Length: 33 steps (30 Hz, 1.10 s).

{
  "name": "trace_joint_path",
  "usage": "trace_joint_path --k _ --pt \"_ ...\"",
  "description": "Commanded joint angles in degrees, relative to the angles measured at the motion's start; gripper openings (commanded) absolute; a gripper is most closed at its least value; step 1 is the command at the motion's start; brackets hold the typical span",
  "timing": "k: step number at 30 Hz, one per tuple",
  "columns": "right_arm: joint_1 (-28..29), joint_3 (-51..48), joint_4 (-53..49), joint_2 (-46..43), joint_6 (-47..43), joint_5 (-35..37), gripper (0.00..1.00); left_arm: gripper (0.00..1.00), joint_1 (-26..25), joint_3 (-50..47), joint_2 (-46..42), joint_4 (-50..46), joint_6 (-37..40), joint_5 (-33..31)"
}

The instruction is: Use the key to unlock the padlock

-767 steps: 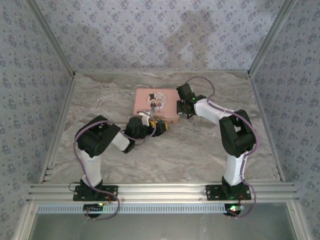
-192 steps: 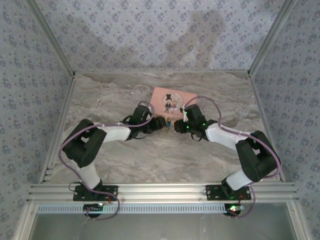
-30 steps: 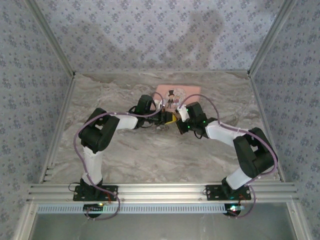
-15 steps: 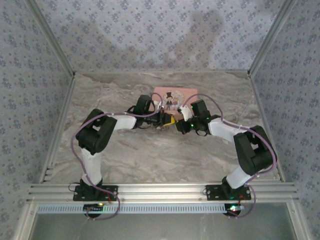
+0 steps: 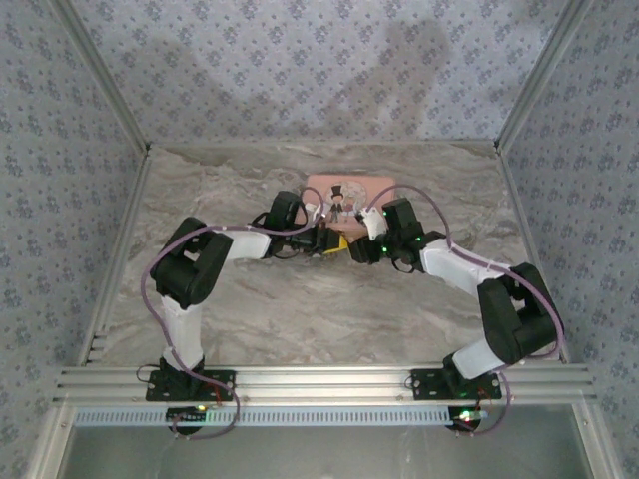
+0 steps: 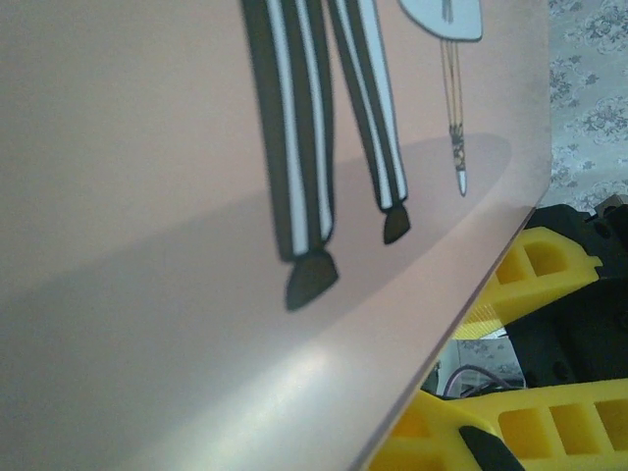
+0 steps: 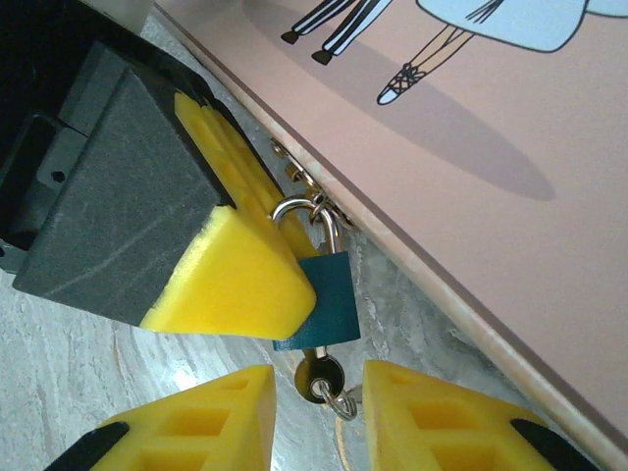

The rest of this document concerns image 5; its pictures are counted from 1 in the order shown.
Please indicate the pink tin box with couple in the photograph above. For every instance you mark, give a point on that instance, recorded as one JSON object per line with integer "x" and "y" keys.
{"x": 379, "y": 180}

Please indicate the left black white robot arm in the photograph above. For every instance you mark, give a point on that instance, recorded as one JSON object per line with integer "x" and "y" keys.
{"x": 192, "y": 264}

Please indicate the small controller board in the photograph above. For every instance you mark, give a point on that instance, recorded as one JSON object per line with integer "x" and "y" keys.
{"x": 466, "y": 416}
{"x": 187, "y": 413}

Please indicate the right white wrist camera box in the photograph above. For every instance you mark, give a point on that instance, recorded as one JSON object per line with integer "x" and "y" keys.
{"x": 373, "y": 224}

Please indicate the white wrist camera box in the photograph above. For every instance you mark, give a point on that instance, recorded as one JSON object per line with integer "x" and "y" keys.
{"x": 317, "y": 212}
{"x": 373, "y": 224}

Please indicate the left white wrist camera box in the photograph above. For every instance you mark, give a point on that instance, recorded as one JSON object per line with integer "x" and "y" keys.
{"x": 317, "y": 212}

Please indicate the aluminium back rail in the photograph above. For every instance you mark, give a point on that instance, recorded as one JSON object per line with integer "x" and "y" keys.
{"x": 324, "y": 144}

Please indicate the aluminium mounting rail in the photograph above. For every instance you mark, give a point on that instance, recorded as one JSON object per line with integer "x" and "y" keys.
{"x": 324, "y": 381}

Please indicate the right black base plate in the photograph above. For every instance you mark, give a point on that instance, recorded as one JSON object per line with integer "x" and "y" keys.
{"x": 424, "y": 386}

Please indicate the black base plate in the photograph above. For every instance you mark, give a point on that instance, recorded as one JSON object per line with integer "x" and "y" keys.
{"x": 424, "y": 386}
{"x": 224, "y": 391}

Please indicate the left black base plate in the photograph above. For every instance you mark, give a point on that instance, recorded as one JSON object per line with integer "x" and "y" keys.
{"x": 224, "y": 391}

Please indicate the aluminium frame post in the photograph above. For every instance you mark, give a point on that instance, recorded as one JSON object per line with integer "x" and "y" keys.
{"x": 541, "y": 75}
{"x": 102, "y": 75}

